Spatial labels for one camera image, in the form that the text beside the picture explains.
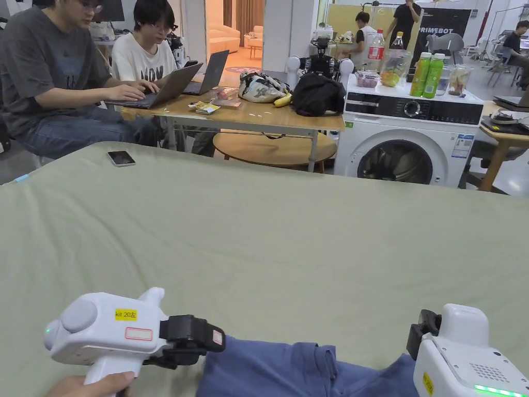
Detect white washing machine with bottles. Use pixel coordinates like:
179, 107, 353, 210
333, 29, 485, 189

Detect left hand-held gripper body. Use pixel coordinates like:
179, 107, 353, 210
43, 287, 209, 386

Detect wooden table with dark tray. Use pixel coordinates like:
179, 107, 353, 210
478, 94, 529, 193

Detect smartphone with dark screen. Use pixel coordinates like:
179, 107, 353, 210
107, 150, 137, 168

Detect person's left hand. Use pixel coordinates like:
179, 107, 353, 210
45, 371, 136, 397

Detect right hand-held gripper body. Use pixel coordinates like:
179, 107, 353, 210
406, 303, 529, 397

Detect round low wooden table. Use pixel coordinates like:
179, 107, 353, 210
212, 131, 338, 174

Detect wooden table with laptops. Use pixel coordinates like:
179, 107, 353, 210
103, 49, 346, 173

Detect white and black robot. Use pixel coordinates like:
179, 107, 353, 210
287, 36, 355, 84

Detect black banner stand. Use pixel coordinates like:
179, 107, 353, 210
413, 6, 473, 54

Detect bed with pale green sheet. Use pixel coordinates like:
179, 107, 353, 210
0, 140, 529, 397

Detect blue garment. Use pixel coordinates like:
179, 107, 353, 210
197, 335, 419, 397

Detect beige sofa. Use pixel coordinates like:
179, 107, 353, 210
206, 24, 241, 54

